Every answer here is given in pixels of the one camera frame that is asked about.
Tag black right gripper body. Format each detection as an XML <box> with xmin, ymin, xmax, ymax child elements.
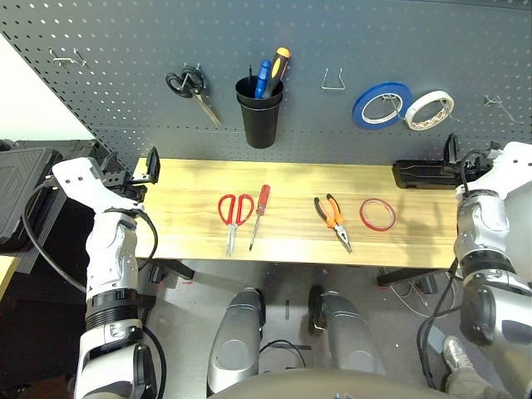
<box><xmin>440</xmin><ymin>159</ymin><xmax>496</xmax><ymax>180</ymax></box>

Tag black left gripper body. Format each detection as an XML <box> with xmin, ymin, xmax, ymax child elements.
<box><xmin>99</xmin><ymin>160</ymin><xmax>149</xmax><ymax>204</ymax></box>

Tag red handled scissors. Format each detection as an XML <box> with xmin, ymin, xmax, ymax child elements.
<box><xmin>217</xmin><ymin>193</ymin><xmax>255</xmax><ymax>258</ymax></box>

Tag red tape roll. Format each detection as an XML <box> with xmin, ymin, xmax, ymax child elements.
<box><xmin>358</xmin><ymin>197</ymin><xmax>397</xmax><ymax>233</ymax></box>

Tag red handled screwdriver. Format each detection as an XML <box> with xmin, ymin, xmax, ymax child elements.
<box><xmin>249</xmin><ymin>184</ymin><xmax>272</xmax><ymax>252</ymax></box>

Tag orange black pliers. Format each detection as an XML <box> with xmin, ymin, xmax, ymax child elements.
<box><xmin>313</xmin><ymin>193</ymin><xmax>354</xmax><ymax>254</ymax></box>

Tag dark grey metal pegboard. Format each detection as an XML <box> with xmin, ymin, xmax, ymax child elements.
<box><xmin>0</xmin><ymin>0</ymin><xmax>532</xmax><ymax>168</ymax></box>

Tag flat black tool case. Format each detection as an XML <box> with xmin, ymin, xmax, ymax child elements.
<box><xmin>392</xmin><ymin>160</ymin><xmax>462</xmax><ymax>190</ymax></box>

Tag long metal peg hook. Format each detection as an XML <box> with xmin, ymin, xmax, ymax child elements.
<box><xmin>484</xmin><ymin>94</ymin><xmax>519</xmax><ymax>124</ymax></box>

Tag white tape roll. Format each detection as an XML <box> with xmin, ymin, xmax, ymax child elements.
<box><xmin>404</xmin><ymin>90</ymin><xmax>456</xmax><ymax>131</ymax></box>

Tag black rolling cart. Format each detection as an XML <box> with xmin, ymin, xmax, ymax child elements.
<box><xmin>0</xmin><ymin>139</ymin><xmax>138</xmax><ymax>399</ymax></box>

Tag large black ribbed case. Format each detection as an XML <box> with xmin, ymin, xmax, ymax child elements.
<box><xmin>0</xmin><ymin>143</ymin><xmax>63</xmax><ymax>246</ymax></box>

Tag blue tape roll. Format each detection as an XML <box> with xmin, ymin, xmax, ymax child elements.
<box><xmin>352</xmin><ymin>81</ymin><xmax>414</xmax><ymax>130</ymax></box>

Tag double prong metal hook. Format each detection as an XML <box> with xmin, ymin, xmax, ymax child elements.
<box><xmin>48</xmin><ymin>47</ymin><xmax>89</xmax><ymax>68</ymax></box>

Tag black plastic cup holder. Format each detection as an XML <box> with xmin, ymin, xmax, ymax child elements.
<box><xmin>234</xmin><ymin>75</ymin><xmax>285</xmax><ymax>150</ymax></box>

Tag light wooden board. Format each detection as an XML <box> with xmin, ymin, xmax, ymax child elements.
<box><xmin>0</xmin><ymin>255</ymin><xmax>21</xmax><ymax>301</ymax></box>

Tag orange black screwdriver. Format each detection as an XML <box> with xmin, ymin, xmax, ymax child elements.
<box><xmin>261</xmin><ymin>46</ymin><xmax>292</xmax><ymax>100</ymax></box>

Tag grey foot pedal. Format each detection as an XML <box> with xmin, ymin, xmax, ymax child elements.
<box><xmin>423</xmin><ymin>326</ymin><xmax>446</xmax><ymax>354</ymax></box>

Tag white grey sneaker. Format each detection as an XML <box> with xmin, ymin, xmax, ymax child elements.
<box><xmin>442</xmin><ymin>335</ymin><xmax>475</xmax><ymax>375</ymax></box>

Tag silver robot left leg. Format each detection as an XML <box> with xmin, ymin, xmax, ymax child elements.
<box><xmin>206</xmin><ymin>287</ymin><xmax>267</xmax><ymax>396</ymax></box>

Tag silver robot leg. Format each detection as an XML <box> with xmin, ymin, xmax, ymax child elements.
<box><xmin>308</xmin><ymin>284</ymin><xmax>387</xmax><ymax>375</ymax></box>
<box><xmin>206</xmin><ymin>287</ymin><xmax>267</xmax><ymax>396</ymax></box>

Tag silver robot right leg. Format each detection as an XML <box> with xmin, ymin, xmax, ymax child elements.
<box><xmin>308</xmin><ymin>284</ymin><xmax>387</xmax><ymax>375</ymax></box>

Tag person's trouser leg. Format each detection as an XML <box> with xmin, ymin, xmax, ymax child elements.
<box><xmin>446</xmin><ymin>367</ymin><xmax>516</xmax><ymax>399</ymax></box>

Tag grey robot torso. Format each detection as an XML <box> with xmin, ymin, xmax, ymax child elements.
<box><xmin>207</xmin><ymin>367</ymin><xmax>458</xmax><ymax>399</ymax></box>

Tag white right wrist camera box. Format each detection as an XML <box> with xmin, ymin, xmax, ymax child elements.
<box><xmin>492</xmin><ymin>140</ymin><xmax>532</xmax><ymax>196</ymax></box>

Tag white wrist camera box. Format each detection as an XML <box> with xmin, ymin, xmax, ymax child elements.
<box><xmin>492</xmin><ymin>140</ymin><xmax>532</xmax><ymax>196</ymax></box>
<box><xmin>52</xmin><ymin>157</ymin><xmax>145</xmax><ymax>213</ymax></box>

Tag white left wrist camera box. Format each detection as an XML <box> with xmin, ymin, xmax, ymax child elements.
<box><xmin>52</xmin><ymin>157</ymin><xmax>145</xmax><ymax>213</ymax></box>

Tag black handled scissors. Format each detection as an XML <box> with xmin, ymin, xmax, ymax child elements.
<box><xmin>165</xmin><ymin>62</ymin><xmax>224</xmax><ymax>127</ymax></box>

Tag wire pliers holder hook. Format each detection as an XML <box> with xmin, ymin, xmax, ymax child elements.
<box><xmin>320</xmin><ymin>66</ymin><xmax>347</xmax><ymax>91</ymax></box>

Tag white floor cables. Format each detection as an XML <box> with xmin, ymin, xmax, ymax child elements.
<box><xmin>390</xmin><ymin>278</ymin><xmax>458</xmax><ymax>318</ymax></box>

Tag blue handled screwdriver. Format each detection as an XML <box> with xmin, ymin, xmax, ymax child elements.
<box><xmin>254</xmin><ymin>59</ymin><xmax>273</xmax><ymax>100</ymax></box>

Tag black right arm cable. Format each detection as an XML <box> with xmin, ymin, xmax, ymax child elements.
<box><xmin>416</xmin><ymin>148</ymin><xmax>495</xmax><ymax>390</ymax></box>

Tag black floor cable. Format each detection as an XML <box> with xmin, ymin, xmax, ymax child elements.
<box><xmin>259</xmin><ymin>339</ymin><xmax>309</xmax><ymax>369</ymax></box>

